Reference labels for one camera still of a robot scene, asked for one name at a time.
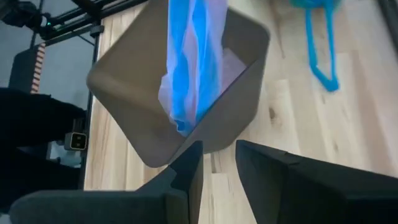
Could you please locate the grey handheld controller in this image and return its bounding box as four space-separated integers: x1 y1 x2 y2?
0 0 52 30

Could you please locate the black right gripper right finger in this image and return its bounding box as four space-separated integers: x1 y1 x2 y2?
235 139 398 224

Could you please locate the teal plastic trash bag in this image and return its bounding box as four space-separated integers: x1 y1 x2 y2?
289 0 342 93

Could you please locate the black table-level camera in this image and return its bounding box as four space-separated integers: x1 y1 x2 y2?
63 131 88 151

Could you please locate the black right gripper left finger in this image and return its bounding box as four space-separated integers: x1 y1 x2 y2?
9 140 204 224

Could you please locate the pink plastic bag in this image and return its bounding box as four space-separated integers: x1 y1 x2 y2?
157 0 248 138

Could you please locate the black post with striped tape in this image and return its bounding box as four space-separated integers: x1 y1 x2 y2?
8 42 47 95

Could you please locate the dark grey trash bin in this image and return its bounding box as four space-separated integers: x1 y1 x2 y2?
86 0 271 169

